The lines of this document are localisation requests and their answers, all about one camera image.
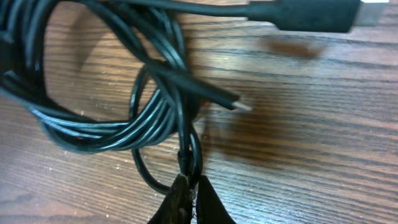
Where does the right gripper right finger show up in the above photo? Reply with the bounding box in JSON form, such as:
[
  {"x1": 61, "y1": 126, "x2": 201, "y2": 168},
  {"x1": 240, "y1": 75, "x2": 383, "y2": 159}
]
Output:
[{"x1": 196, "y1": 175, "x2": 236, "y2": 224}]

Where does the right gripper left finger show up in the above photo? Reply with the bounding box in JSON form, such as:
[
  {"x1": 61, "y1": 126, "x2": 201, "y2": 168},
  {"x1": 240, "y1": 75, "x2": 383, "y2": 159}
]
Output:
[{"x1": 148, "y1": 174, "x2": 193, "y2": 224}]

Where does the black usb cable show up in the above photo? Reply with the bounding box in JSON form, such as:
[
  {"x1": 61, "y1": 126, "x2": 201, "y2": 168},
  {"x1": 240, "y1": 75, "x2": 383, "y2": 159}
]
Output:
[{"x1": 0, "y1": 0, "x2": 390, "y2": 196}]

